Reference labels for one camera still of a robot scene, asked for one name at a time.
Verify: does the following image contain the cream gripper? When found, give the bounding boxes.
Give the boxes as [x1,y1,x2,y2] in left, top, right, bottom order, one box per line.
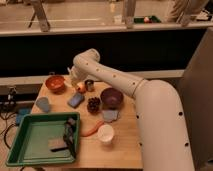
[67,66,84,86]

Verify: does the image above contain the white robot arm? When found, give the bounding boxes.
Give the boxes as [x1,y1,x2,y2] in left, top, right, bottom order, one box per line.
[69,48,195,171]

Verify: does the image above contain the white paper cup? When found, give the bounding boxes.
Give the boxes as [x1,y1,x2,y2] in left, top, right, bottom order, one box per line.
[97,124,115,145]

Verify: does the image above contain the red yellow apple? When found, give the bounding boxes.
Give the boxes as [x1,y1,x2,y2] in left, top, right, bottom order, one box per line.
[76,82,86,93]

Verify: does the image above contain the orange bowl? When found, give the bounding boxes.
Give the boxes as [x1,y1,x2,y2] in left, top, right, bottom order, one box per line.
[45,75,65,93]

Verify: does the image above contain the blue sponge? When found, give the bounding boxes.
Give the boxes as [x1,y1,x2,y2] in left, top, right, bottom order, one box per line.
[68,93,85,108]

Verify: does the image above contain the brown pine cone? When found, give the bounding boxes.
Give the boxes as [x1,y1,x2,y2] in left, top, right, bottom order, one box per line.
[87,97,101,113]

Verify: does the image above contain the purple bowl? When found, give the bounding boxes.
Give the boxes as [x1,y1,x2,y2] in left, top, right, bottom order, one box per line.
[100,87,124,108]

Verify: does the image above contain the black clip tool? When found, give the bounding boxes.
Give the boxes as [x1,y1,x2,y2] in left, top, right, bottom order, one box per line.
[52,118,76,158]

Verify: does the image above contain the grey blue cloth piece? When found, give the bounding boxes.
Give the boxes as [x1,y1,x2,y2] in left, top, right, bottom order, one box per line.
[102,110,118,122]

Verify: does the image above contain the orange carrot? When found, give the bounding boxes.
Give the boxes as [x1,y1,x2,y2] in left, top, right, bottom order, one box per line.
[81,121,104,137]

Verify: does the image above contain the blue box on floor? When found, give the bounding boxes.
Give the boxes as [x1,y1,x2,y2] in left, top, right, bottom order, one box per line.
[15,108,31,126]

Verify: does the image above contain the metal clamp device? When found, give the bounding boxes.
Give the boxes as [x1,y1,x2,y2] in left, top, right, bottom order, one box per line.
[7,86,17,102]

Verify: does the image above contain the wooden table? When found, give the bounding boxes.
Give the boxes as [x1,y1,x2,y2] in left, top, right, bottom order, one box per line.
[37,82,142,169]

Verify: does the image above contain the green plastic tray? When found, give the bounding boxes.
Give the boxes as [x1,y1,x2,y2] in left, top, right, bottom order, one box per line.
[6,112,80,167]

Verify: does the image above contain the green tray with ball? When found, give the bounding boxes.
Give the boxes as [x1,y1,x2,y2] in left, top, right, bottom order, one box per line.
[134,15,161,24]

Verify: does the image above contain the black cables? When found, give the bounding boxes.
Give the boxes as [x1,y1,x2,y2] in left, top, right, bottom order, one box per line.
[0,99,18,151]

